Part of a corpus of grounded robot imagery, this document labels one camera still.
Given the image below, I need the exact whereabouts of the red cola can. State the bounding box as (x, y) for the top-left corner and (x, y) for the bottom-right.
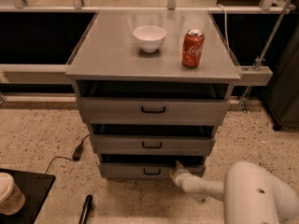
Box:
(182, 29), (205, 68)

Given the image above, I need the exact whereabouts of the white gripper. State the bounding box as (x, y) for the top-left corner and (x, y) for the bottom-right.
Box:
(170, 161), (194, 188)

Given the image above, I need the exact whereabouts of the dark cabinet at right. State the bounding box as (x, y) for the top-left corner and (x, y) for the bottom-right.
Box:
(262, 26), (299, 131)

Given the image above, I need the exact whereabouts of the grey drawer cabinet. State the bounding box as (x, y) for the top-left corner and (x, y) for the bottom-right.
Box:
(66, 9), (240, 175)

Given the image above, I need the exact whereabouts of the metal rail frame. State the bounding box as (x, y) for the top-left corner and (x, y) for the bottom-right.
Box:
(0, 0), (299, 87)

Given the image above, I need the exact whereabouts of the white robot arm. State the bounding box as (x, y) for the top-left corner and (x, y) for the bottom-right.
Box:
(170, 161), (299, 224)

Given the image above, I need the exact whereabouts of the grey top drawer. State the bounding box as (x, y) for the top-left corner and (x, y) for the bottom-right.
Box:
(77, 98), (229, 126)

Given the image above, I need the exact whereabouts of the grey drawer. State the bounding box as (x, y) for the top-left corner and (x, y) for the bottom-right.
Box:
(77, 98), (229, 126)
(91, 134), (216, 156)
(98, 161), (206, 180)

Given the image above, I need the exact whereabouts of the black stick object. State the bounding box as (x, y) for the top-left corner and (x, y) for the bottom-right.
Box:
(78, 195), (93, 224)

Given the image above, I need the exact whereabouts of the white cable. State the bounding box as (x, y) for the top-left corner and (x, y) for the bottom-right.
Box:
(216, 4), (231, 53)

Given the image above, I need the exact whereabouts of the grey middle drawer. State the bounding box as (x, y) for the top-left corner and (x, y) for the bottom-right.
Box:
(91, 134), (216, 156)

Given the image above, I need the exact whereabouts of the white paper coffee cup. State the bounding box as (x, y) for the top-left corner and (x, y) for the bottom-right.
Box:
(0, 173), (25, 216)

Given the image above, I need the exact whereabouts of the white bowl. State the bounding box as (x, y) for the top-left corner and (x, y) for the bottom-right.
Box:
(134, 25), (166, 52)

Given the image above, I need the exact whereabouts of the slanted metal rod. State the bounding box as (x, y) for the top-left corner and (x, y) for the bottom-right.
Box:
(239, 0), (292, 113)

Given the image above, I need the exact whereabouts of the grey bottom drawer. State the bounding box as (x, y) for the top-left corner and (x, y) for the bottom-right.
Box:
(98, 161), (206, 180)

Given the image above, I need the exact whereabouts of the black power adapter with cable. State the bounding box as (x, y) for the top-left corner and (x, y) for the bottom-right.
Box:
(45, 134), (89, 174)

